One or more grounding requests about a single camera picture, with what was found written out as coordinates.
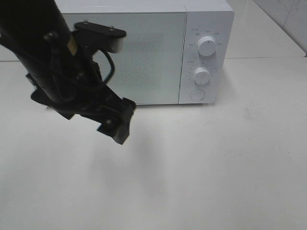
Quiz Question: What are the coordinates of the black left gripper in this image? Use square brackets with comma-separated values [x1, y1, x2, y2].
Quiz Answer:
[30, 43, 136, 145]

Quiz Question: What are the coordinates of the white microwave door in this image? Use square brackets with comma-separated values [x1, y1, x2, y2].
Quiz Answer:
[64, 12, 186, 104]

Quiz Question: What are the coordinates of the round white door button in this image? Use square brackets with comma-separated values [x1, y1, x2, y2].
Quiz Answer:
[190, 89, 205, 101]

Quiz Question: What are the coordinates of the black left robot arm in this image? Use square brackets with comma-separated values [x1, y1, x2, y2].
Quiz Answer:
[0, 0, 136, 144]

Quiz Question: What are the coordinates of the white microwave oven body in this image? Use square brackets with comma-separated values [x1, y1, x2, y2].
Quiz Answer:
[61, 0, 235, 104]

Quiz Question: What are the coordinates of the lower white timer knob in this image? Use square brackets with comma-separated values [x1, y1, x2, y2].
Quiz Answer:
[193, 67, 211, 85]

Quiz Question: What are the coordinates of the upper white power knob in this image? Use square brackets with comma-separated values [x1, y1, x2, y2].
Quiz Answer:
[197, 35, 217, 57]

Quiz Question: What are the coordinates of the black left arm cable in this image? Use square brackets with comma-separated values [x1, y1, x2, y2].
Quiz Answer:
[43, 31, 116, 104]

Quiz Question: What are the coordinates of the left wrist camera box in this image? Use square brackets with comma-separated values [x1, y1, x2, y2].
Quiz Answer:
[72, 22, 127, 54]

